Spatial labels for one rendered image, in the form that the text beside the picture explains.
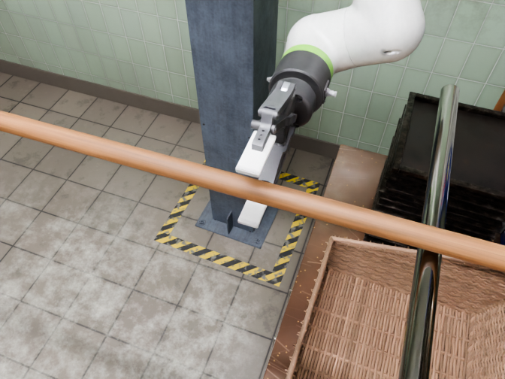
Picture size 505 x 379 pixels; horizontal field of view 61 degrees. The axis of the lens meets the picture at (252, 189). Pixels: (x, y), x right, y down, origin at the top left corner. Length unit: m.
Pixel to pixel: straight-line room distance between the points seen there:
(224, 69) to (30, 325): 1.24
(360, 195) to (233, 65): 0.55
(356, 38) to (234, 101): 0.72
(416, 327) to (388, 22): 0.44
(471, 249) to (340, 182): 0.87
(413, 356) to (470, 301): 0.70
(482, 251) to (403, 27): 0.36
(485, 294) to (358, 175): 0.52
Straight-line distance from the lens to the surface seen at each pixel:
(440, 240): 0.56
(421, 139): 1.13
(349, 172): 1.43
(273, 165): 0.66
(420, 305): 0.54
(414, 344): 0.52
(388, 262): 1.12
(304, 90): 0.67
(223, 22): 1.25
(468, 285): 1.15
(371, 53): 0.75
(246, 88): 1.34
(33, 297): 2.01
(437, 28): 1.79
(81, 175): 2.31
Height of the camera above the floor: 1.64
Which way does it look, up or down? 52 degrees down
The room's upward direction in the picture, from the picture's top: straight up
